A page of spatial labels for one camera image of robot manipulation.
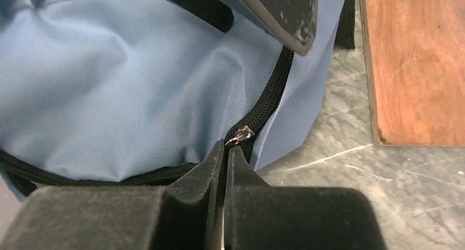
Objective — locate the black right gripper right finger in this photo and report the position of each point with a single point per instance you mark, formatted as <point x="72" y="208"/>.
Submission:
<point x="260" y="216"/>

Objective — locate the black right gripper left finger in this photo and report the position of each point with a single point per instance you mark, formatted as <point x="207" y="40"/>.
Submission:
<point x="184" y="215"/>

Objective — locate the blue student backpack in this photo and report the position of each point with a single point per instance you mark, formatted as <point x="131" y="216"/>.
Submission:
<point x="113" y="90"/>

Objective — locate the brown wooden board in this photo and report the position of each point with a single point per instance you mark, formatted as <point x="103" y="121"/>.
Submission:
<point x="414" y="51"/>

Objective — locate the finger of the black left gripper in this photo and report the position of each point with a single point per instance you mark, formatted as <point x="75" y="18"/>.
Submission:
<point x="292" y="22"/>
<point x="213" y="12"/>

